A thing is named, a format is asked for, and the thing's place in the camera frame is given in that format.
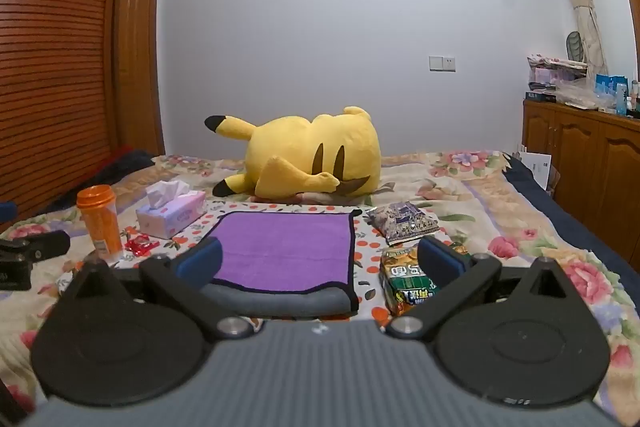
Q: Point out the grey mesh fan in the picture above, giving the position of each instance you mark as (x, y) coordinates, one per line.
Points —
(575, 47)

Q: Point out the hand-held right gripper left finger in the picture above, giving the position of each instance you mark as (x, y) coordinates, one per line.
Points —
(201, 261)

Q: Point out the wooden cabinet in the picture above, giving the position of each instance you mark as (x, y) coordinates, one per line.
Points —
(590, 157)

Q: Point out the green snack packet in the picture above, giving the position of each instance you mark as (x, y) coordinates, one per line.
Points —
(400, 279)

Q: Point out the dark blue blanket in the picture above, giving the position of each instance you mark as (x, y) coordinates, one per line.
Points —
(575, 227)

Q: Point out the blue white boxes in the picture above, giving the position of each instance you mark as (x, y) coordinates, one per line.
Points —
(611, 91)

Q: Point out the wooden door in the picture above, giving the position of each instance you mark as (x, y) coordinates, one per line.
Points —
(137, 57)

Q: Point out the wooden louvered wardrobe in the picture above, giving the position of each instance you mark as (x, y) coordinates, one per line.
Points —
(50, 57)

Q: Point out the purple towel with grey underside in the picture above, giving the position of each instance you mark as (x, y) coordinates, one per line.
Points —
(282, 249)

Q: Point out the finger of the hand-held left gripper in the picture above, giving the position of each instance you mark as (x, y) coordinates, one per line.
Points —
(47, 244)

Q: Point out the yellow plush toy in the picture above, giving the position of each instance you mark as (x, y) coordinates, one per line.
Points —
(300, 152)

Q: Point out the red candy wrapper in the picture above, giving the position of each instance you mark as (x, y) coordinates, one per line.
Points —
(140, 246)

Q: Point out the dark cloth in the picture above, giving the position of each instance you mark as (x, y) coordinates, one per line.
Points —
(120, 164)

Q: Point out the clear plastic bag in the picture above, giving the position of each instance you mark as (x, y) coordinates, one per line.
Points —
(580, 94)

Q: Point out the pile of boxes and bags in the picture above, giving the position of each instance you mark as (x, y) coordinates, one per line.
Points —
(550, 79)

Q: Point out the white paper sheet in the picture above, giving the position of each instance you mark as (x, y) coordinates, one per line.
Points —
(537, 167)

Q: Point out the pink tissue box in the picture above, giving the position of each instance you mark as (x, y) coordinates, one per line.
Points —
(175, 217)

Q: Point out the small bottles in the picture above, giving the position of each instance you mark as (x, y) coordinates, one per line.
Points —
(634, 99)

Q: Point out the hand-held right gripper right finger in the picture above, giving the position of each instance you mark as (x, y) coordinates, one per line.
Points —
(440, 261)

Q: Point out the white wall switch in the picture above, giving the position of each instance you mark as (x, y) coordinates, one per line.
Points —
(442, 63)

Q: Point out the purple white snack packet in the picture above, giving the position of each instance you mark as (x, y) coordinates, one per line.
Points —
(402, 222)

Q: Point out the orange plastic bottle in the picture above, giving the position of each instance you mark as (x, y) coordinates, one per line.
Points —
(102, 227)

